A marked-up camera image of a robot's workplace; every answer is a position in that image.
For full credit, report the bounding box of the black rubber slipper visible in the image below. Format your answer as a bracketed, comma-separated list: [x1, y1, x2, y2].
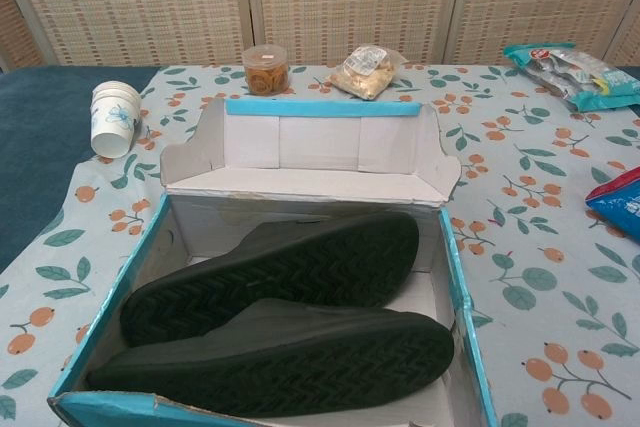
[119, 210, 420, 348]
[85, 296, 456, 419]

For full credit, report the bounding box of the blue and white shoe box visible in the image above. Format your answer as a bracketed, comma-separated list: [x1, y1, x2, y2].
[47, 96, 499, 427]

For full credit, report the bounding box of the clear bag of beige snacks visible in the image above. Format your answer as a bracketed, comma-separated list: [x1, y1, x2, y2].
[327, 45, 409, 102]

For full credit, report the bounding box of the clear jar of brown snacks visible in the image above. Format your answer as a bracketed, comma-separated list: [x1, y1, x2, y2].
[243, 45, 291, 97]

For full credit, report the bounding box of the stack of white paper cups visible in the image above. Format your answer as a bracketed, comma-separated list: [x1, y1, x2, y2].
[89, 80, 142, 158]

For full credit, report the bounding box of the floral patterned tablecloth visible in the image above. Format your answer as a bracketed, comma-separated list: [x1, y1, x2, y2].
[0, 64, 640, 427]

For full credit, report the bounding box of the teal bag of dried fish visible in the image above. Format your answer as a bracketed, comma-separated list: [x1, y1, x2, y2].
[502, 42, 640, 113]

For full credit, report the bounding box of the blue and red snack bag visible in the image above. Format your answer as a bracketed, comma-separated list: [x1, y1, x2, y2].
[584, 166, 640, 239]

